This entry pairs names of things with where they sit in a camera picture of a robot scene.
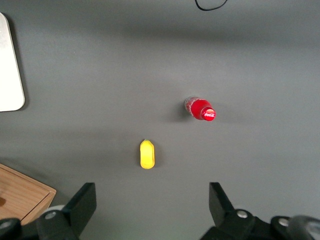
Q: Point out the red cola bottle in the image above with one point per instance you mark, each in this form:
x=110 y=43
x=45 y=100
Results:
x=200 y=108

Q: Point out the beige rectangular tray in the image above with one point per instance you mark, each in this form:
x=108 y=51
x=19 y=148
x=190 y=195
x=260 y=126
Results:
x=8 y=75

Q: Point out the wooden drawer cabinet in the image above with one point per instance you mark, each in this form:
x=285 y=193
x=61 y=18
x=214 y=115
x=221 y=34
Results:
x=22 y=192

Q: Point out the yellow lemon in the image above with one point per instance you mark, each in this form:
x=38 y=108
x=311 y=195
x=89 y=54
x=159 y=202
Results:
x=147 y=155

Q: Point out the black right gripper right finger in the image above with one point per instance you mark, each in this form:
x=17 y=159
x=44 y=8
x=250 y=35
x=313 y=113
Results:
x=225 y=220

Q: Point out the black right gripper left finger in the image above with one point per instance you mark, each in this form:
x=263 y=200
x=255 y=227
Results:
x=75 y=217

